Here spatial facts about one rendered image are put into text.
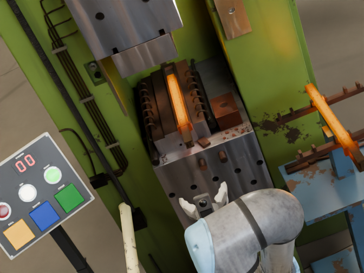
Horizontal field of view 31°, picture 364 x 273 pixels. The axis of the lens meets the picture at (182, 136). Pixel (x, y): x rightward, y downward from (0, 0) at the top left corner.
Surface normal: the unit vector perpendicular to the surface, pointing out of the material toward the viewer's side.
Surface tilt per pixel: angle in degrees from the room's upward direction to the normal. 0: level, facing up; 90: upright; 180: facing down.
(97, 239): 0
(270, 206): 39
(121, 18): 90
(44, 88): 90
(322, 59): 0
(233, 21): 90
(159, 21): 90
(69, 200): 60
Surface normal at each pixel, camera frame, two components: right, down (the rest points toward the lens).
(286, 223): 0.66, 0.14
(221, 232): -0.11, -0.38
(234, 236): 0.06, -0.08
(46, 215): 0.30, -0.01
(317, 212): -0.33, -0.72
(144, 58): 0.16, 0.60
